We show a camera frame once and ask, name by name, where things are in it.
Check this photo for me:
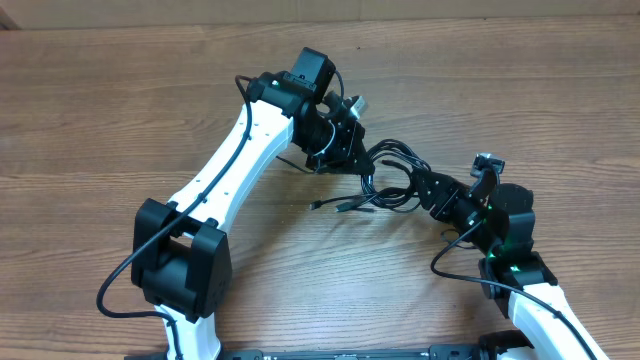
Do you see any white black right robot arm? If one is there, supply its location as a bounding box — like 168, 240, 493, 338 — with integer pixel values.
412, 166, 606, 359

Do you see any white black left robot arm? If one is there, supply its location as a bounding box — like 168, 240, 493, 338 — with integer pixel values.
131, 48, 374, 359

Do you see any black cable bundle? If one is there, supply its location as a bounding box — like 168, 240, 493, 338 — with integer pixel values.
308, 138, 432, 215

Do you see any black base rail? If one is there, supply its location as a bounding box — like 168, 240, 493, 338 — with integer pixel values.
124, 343, 536, 360

